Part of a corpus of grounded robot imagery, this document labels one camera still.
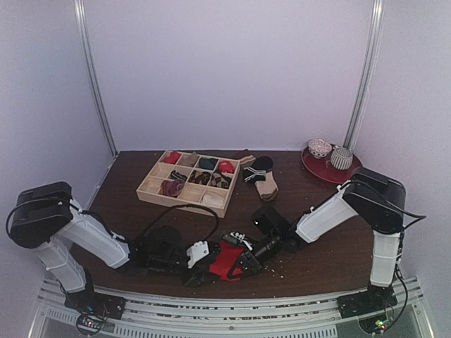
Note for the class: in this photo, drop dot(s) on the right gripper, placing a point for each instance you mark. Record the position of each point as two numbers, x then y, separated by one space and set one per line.
249 260

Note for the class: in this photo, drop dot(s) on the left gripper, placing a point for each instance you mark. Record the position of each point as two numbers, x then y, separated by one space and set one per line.
194 279

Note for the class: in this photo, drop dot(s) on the wooden compartment organizer box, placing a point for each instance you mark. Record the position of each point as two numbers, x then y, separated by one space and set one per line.
192 194

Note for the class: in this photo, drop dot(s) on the brown beige argyle sock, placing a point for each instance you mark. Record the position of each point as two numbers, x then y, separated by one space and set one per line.
219 180

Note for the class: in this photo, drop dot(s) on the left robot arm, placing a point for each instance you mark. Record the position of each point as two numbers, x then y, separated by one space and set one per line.
46 217

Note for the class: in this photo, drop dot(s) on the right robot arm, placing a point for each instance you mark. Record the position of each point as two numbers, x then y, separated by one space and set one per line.
375 198

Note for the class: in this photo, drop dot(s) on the rolled purple orange sock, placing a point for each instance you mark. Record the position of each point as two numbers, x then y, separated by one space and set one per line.
172 188

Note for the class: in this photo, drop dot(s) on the beige green-toed sock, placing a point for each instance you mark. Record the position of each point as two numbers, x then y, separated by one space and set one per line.
268 188

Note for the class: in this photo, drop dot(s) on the rolled black striped sock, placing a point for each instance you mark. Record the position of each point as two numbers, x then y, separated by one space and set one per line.
175 175

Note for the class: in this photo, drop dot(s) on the black white-striped sock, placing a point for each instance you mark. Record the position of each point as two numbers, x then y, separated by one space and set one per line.
257 170

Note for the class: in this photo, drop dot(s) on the rolled dark patterned sock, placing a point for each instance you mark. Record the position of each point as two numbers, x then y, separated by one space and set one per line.
199 177

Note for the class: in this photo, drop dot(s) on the rolled red white sock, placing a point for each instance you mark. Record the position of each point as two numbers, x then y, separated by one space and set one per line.
226 167

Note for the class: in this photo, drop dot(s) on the maroon striped sock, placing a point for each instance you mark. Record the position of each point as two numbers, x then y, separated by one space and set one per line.
244 157

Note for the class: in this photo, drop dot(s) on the rolled beige sock in box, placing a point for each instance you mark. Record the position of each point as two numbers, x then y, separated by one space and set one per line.
189 160

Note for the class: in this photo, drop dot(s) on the rolled red sock in box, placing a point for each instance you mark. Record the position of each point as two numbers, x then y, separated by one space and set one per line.
172 158

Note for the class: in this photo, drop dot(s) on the rolled teal sock in box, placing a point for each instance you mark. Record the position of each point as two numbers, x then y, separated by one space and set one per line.
207 163

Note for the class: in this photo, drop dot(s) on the red round tray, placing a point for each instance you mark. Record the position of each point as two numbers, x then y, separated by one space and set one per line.
323 169

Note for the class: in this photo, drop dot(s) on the patterned ceramic bowl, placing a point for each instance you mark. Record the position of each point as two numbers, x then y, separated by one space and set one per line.
319 148

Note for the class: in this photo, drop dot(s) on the striped ceramic mug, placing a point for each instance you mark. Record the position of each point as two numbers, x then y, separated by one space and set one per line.
341 158

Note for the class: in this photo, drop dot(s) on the aluminium front rail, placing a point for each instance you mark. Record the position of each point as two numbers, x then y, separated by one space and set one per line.
148 315

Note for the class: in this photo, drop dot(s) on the right aluminium frame post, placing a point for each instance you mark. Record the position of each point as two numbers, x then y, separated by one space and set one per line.
369 65

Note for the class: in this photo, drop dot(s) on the aluminium frame post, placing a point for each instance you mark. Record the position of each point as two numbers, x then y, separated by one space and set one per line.
81 18
369 65

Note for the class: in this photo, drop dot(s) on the left aluminium frame post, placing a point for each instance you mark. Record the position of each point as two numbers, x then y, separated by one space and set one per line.
81 18

